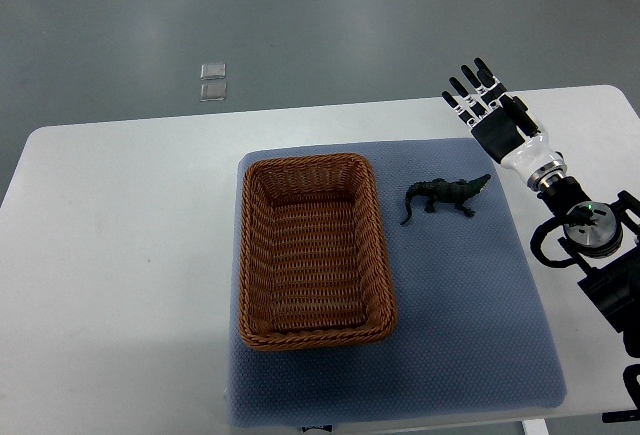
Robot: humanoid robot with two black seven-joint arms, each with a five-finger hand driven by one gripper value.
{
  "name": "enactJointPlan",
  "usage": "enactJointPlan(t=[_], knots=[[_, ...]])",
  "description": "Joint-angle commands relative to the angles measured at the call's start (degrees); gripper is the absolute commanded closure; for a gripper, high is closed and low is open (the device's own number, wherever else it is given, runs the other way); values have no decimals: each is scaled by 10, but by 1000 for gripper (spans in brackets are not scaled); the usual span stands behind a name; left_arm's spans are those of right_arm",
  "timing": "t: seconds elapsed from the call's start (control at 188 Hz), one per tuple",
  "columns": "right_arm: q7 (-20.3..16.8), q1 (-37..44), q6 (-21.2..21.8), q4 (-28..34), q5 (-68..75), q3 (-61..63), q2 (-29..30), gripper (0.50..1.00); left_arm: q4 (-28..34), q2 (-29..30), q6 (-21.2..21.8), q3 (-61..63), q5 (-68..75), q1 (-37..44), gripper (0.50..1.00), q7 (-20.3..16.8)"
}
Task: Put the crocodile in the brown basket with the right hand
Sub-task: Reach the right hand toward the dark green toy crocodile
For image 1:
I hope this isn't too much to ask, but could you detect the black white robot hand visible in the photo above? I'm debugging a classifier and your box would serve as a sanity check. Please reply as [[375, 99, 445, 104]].
[[442, 57, 566, 192]]

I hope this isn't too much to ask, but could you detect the dark toy crocodile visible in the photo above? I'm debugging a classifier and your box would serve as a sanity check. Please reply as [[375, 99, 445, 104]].
[[400, 174, 491, 226]]

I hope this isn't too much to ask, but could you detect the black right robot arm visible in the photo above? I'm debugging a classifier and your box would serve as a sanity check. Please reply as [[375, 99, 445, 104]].
[[527, 161, 639, 359]]

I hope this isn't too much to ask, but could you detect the brown wicker basket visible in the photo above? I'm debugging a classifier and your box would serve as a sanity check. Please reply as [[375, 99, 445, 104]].
[[238, 153, 397, 352]]

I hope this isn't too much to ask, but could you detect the blue textured mat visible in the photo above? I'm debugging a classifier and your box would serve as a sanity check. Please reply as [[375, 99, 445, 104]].
[[227, 138, 567, 427]]

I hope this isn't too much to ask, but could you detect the upper metal floor plate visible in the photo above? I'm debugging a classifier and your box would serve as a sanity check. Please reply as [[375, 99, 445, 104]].
[[200, 62, 226, 80]]

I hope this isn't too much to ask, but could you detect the white table leg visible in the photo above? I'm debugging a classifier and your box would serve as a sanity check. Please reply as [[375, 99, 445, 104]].
[[521, 419, 550, 435]]

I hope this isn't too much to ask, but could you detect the black table control panel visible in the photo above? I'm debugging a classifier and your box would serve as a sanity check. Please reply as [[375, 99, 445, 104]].
[[601, 410, 640, 424]]

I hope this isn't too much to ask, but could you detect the small label under mat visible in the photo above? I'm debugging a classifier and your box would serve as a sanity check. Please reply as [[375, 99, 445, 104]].
[[300, 425, 333, 433]]

